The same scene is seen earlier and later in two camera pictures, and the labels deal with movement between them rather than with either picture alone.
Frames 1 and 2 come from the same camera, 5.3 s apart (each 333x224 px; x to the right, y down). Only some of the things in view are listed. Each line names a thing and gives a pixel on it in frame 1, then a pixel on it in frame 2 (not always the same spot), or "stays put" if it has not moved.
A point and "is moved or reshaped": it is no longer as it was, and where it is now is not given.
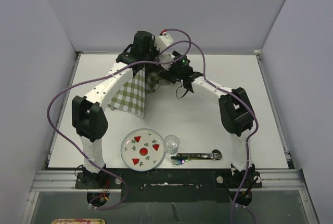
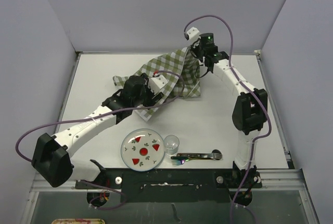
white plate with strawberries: x=142 y=149 stays put
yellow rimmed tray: x=78 y=221 stays put
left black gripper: x=152 y=45 to x=153 y=97
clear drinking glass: x=171 y=143 stays put
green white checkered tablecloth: x=130 y=98 is moved or reshaped
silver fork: x=203 y=156 stays put
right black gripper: x=168 y=75 to x=195 y=48
